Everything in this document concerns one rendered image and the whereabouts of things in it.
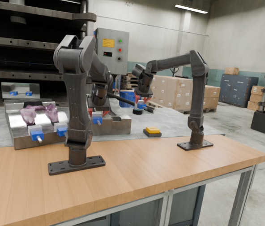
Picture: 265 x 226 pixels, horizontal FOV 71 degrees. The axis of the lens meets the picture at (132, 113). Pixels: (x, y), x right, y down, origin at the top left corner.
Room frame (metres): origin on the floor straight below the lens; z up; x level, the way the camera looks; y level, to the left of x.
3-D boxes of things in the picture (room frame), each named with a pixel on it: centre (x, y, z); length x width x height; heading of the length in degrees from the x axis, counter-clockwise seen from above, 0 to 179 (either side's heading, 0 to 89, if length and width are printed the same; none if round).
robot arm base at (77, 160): (0.62, 0.19, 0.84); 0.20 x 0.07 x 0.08; 119
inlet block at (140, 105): (1.11, -0.06, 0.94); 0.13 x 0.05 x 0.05; 21
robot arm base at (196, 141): (0.90, -0.34, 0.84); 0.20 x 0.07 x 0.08; 119
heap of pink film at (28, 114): (0.97, 0.51, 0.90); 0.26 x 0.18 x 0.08; 38
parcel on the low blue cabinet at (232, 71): (7.53, -3.71, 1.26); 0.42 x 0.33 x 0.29; 23
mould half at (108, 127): (1.17, 0.21, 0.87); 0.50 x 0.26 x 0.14; 21
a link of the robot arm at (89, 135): (0.63, 0.19, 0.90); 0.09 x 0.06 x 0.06; 82
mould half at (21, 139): (0.96, 0.52, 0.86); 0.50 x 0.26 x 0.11; 38
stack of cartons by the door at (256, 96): (6.27, -4.36, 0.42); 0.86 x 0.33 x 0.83; 23
